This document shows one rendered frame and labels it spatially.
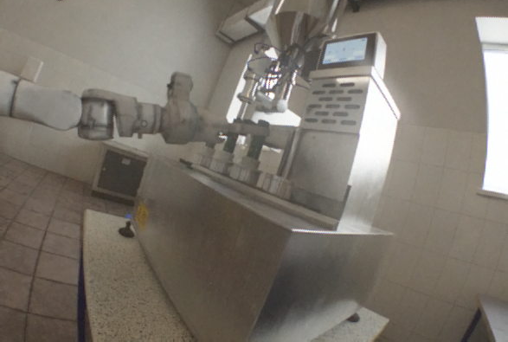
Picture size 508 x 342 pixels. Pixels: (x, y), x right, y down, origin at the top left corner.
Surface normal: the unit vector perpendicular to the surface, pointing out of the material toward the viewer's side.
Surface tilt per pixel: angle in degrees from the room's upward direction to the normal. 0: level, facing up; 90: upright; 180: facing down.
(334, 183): 90
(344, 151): 90
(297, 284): 90
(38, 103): 88
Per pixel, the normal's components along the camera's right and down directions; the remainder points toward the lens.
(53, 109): 0.66, 0.11
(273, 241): -0.72, -0.30
